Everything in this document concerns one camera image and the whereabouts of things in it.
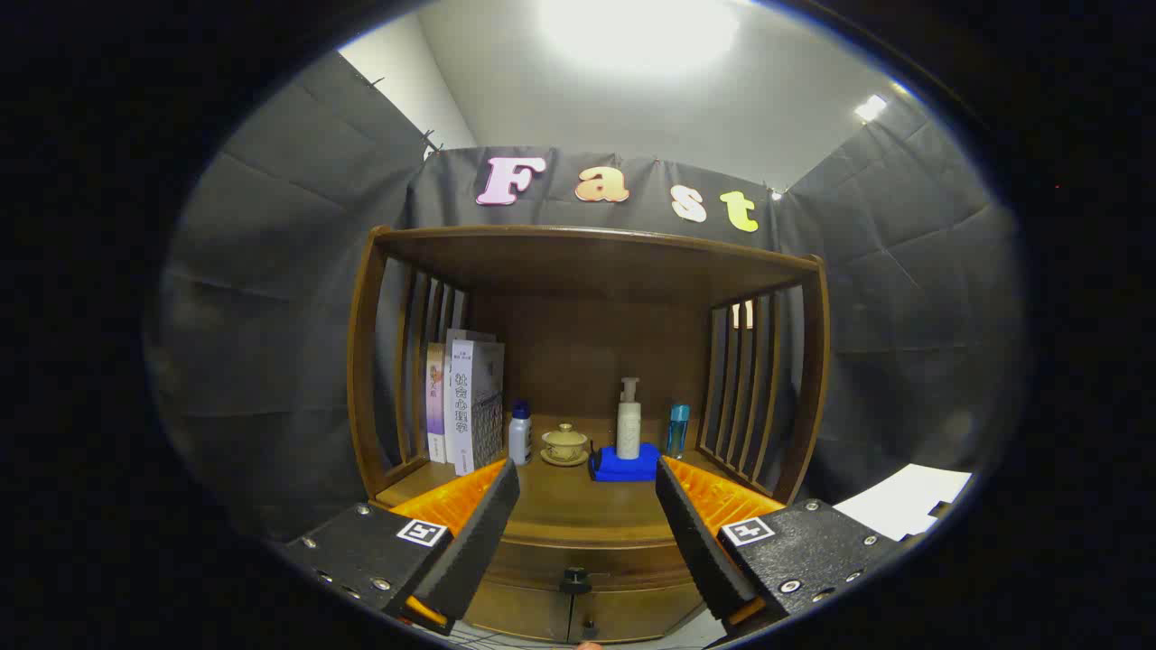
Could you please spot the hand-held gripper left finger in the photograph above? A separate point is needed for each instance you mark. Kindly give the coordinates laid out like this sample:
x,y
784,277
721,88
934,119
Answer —
x,y
479,542

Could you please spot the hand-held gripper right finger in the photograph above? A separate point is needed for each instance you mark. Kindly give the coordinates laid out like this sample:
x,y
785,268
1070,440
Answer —
x,y
695,542

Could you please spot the wooden drawer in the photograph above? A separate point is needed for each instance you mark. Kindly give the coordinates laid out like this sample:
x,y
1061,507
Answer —
x,y
533,564

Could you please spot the black drawer knob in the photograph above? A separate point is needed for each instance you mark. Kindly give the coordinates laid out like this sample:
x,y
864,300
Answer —
x,y
575,580

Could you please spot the wooden cabinet door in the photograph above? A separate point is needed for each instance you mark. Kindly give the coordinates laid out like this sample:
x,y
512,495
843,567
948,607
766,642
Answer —
x,y
632,614
524,609

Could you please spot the wooden countertop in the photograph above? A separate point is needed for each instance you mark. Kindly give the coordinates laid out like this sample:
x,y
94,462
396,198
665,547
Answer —
x,y
578,506

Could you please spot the white filing cabinet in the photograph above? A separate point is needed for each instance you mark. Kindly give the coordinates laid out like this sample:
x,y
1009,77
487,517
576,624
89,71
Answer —
x,y
903,501

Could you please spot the wooden cabinet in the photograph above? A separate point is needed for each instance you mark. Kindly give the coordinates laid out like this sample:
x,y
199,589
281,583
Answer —
x,y
587,262

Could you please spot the folded blue cloth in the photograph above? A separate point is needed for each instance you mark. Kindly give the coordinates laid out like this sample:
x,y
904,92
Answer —
x,y
623,465

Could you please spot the white bottle with blue cap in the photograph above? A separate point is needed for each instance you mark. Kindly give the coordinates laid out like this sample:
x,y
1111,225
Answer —
x,y
519,438

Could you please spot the blue tube bottle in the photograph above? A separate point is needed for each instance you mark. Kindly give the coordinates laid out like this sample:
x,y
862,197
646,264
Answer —
x,y
677,431

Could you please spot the yellow lidded teacup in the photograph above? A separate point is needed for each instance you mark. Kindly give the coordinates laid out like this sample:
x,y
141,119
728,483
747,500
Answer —
x,y
564,444

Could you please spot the white pump bottle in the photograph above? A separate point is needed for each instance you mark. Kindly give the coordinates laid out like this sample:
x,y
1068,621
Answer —
x,y
629,424

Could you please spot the thick white book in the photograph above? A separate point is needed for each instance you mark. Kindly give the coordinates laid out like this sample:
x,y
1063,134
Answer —
x,y
474,406

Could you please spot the thin purple book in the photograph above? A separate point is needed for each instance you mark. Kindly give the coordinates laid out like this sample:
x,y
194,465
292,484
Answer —
x,y
435,406

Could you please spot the black backdrop cloth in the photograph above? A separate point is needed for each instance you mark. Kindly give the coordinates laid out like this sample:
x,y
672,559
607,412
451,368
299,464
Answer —
x,y
271,316

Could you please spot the small ceiling light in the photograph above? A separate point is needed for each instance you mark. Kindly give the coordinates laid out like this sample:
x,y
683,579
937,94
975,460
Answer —
x,y
870,108

